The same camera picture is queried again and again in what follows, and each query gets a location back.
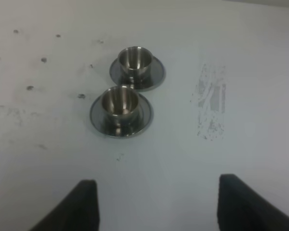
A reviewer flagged far stainless steel saucer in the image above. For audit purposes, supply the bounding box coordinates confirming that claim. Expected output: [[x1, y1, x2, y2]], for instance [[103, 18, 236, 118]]
[[109, 57, 166, 91]]

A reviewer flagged near stainless steel teacup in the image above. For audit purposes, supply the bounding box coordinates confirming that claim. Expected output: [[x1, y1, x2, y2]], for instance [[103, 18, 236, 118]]
[[101, 86, 140, 126]]

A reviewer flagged stainless steel saucer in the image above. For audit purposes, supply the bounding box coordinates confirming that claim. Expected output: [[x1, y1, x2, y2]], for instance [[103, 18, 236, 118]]
[[90, 94, 154, 139], [109, 57, 166, 91]]

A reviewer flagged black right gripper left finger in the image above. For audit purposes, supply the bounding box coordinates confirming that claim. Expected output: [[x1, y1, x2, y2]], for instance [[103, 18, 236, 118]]
[[31, 180, 100, 231]]

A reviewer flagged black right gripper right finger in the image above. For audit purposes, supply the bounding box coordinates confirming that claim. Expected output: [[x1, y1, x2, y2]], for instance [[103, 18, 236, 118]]
[[217, 174, 289, 231]]

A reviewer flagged stainless steel teacup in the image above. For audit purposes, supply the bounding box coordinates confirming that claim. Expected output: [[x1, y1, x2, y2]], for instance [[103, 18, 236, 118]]
[[101, 86, 140, 126], [118, 46, 154, 79]]

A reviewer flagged far stainless steel teacup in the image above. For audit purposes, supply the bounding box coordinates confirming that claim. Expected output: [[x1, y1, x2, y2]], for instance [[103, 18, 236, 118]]
[[118, 46, 154, 79]]

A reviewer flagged near stainless steel saucer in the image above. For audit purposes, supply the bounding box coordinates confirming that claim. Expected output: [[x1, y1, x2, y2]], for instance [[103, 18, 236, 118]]
[[90, 94, 154, 139]]

